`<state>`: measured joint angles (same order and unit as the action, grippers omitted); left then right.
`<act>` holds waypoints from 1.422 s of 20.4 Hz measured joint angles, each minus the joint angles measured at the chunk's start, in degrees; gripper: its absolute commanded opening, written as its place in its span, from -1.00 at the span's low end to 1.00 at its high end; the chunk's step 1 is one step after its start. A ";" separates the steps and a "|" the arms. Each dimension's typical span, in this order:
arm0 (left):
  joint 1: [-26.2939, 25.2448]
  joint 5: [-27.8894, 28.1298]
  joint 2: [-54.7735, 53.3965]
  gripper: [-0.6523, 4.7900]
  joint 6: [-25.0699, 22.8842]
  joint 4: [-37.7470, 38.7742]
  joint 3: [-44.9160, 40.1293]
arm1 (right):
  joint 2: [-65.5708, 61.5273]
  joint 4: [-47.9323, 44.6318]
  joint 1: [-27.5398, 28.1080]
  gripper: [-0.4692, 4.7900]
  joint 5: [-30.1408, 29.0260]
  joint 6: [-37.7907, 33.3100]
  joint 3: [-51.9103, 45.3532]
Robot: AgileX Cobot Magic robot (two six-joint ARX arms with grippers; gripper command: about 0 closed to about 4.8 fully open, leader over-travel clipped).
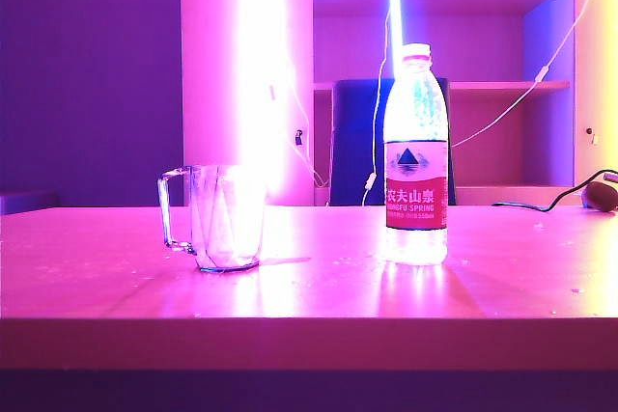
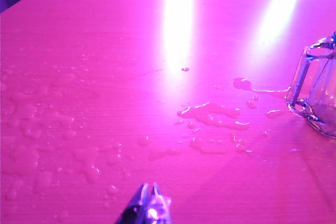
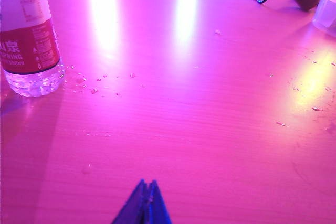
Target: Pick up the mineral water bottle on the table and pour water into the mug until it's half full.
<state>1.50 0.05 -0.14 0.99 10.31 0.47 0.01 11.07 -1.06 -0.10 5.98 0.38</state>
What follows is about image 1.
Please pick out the clear plastic water bottle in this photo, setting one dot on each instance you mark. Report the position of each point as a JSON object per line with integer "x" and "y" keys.
{"x": 415, "y": 209}

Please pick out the small black clip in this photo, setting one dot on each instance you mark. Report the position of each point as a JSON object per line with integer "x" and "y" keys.
{"x": 299, "y": 137}

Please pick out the clear glass mug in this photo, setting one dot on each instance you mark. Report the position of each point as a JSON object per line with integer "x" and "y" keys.
{"x": 227, "y": 243}

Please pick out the dark round object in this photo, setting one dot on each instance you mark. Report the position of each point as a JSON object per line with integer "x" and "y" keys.
{"x": 601, "y": 196}

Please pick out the thin glowing light tube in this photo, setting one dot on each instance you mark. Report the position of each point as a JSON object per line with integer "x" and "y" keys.
{"x": 396, "y": 31}

